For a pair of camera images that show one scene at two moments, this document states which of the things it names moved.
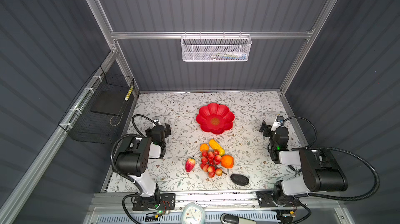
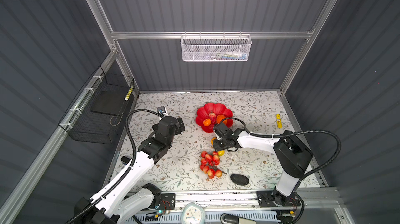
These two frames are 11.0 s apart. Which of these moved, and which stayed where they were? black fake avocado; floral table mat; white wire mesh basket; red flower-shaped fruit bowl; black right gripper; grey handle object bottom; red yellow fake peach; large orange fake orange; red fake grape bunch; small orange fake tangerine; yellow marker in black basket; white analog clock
Moved: red yellow fake peach; small orange fake tangerine; large orange fake orange; black right gripper
Stayed: red flower-shaped fruit bowl; red fake grape bunch; floral table mat; black fake avocado; white analog clock; grey handle object bottom; yellow marker in black basket; white wire mesh basket
